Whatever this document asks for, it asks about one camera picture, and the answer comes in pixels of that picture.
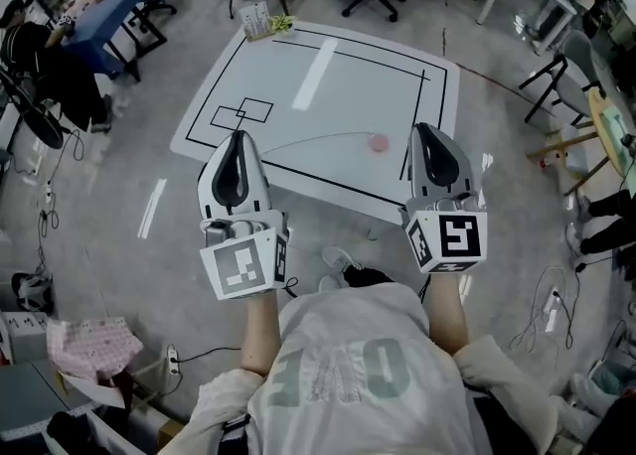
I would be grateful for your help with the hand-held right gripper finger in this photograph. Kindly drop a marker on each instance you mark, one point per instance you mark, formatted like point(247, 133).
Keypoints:
point(463, 165)
point(415, 170)

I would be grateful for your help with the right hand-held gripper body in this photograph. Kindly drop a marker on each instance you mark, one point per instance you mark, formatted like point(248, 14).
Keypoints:
point(459, 237)

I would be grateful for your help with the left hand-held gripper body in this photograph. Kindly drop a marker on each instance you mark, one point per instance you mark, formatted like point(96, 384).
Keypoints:
point(243, 264)

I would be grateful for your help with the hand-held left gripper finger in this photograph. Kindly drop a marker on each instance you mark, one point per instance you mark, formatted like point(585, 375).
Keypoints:
point(259, 190)
point(206, 190)

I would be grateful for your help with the pink round tape measure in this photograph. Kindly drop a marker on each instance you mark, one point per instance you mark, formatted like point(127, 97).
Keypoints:
point(378, 143)

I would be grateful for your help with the person's left forearm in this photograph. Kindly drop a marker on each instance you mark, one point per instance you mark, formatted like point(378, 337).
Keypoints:
point(261, 334)

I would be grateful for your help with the person's right forearm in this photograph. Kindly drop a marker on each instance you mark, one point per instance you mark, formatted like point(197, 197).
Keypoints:
point(447, 314)

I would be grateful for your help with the person's grey shoe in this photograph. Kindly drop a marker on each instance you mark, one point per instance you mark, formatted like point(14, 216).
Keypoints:
point(340, 258)
point(329, 283)

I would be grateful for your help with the person's black trouser leg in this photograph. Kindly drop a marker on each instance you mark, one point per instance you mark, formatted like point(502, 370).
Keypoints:
point(367, 276)

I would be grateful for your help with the white power strip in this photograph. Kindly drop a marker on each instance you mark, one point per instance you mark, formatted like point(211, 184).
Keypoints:
point(172, 359)
point(552, 309)
point(48, 192)

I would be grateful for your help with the grey chair with black legs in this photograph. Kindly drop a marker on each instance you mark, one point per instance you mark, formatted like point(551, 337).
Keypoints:
point(576, 70)

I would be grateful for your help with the person's white printed shirt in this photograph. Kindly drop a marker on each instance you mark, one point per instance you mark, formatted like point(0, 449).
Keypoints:
point(348, 368)

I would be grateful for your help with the round wooden table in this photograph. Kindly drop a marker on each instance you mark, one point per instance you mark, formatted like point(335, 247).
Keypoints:
point(608, 130)

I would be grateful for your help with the wooden card holder box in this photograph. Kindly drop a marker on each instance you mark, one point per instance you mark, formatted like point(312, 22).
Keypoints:
point(256, 23)

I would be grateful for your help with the green yellow striped bundle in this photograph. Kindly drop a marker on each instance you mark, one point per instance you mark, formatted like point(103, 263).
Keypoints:
point(281, 23)

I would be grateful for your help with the pink patterned cloth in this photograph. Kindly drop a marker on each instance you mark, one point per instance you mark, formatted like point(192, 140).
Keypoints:
point(89, 348)

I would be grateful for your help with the black floor fan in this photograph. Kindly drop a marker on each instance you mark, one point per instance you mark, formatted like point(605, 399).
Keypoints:
point(35, 115)

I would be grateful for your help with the blue table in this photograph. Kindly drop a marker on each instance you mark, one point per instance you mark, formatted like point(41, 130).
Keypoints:
point(107, 16)

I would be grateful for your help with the white headset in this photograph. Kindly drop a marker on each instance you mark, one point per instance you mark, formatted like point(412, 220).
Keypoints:
point(32, 291)

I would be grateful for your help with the grey storage box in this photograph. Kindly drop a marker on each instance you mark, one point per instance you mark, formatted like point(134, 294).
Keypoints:
point(22, 339)

